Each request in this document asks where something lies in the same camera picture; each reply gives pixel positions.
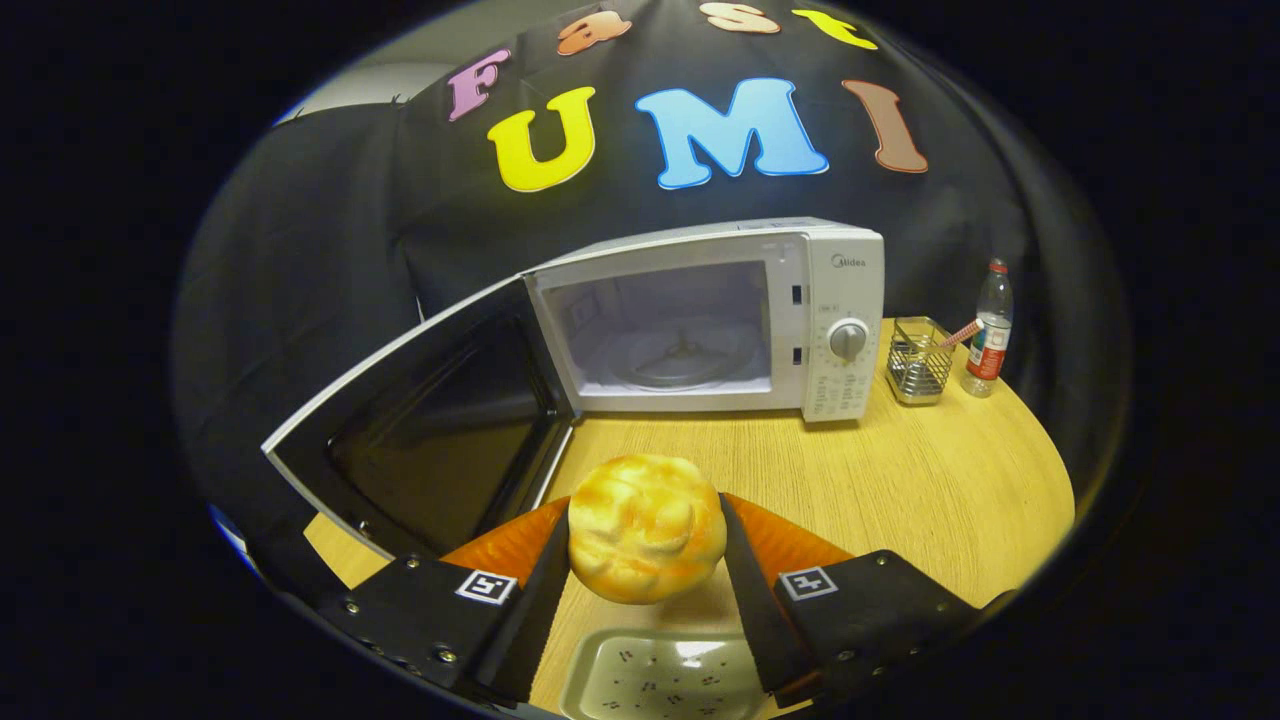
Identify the clear red label water bottle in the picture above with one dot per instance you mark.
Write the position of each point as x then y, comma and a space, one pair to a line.
988, 340

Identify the golden bread roll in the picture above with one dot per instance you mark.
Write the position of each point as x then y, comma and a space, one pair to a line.
645, 530

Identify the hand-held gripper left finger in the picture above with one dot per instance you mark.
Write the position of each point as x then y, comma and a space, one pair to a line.
535, 620

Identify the white speckled tray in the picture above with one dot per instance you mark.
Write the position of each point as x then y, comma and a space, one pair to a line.
650, 680

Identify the pink striped straw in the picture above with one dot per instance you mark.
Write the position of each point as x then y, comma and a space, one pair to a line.
962, 333

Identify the black backdrop cloth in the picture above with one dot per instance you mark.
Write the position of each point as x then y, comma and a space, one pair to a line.
300, 220

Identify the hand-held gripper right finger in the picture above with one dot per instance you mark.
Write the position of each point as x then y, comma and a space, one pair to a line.
755, 620

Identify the white microwave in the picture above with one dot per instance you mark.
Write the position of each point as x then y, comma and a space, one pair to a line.
840, 290

